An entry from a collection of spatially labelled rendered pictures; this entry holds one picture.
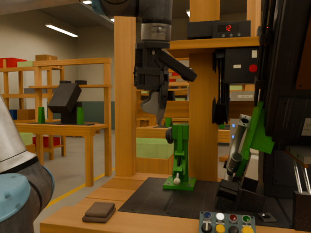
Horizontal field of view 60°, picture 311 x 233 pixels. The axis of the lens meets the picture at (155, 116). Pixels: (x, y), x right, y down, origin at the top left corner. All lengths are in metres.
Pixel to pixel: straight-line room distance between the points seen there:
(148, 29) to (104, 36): 11.97
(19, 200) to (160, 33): 0.47
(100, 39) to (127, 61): 11.32
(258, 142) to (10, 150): 0.73
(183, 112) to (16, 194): 1.01
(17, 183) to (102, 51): 12.04
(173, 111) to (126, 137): 0.28
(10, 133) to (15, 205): 0.20
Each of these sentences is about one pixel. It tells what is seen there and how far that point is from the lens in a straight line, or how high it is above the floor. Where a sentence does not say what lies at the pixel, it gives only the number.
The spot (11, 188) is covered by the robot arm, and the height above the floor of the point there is 1.11.
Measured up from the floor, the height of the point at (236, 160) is 1.08.
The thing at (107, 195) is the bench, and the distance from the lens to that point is 1.18.
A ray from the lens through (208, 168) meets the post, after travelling 1.35.
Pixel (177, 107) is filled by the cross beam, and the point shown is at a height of 1.24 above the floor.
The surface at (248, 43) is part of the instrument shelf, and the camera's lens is 1.22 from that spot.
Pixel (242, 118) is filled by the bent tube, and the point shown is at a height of 1.21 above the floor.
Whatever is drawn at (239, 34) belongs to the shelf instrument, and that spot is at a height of 1.55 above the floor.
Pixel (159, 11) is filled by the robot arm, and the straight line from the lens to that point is 0.68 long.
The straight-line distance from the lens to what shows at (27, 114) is 6.65.
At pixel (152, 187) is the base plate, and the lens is 1.20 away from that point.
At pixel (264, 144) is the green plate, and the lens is 0.97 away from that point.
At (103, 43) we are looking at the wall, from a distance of 12.59.
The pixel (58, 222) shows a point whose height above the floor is 0.90.
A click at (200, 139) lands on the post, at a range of 1.32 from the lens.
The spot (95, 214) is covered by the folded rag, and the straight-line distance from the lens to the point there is 0.90.
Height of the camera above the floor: 1.27
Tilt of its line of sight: 3 degrees down
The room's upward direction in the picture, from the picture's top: straight up
